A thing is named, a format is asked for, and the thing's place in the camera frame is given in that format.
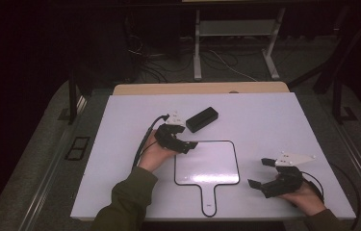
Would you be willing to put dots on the grey metal stand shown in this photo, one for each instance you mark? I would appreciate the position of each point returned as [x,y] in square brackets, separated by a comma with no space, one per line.
[236,28]

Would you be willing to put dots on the person's left hand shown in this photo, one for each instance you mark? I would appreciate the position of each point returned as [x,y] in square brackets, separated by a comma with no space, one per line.
[154,157]

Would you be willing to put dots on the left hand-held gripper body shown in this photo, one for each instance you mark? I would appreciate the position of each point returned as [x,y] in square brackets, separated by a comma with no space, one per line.
[168,139]

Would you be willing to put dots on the black whiteboard eraser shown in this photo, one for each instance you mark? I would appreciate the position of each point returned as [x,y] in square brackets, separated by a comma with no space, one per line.
[202,119]

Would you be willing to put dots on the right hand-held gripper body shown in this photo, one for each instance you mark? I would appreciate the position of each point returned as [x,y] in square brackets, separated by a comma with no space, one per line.
[280,186]

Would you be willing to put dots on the wooden table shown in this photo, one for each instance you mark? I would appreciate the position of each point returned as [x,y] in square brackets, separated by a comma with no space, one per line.
[200,88]

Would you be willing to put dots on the person's right hand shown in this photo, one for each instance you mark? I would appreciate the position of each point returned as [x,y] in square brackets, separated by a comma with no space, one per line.
[306,199]

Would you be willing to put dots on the black angled stand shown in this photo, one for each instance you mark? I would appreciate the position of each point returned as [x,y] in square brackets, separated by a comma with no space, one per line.
[335,61]

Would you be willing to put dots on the black upright stand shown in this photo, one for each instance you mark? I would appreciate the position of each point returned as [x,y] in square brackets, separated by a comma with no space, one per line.
[72,96]

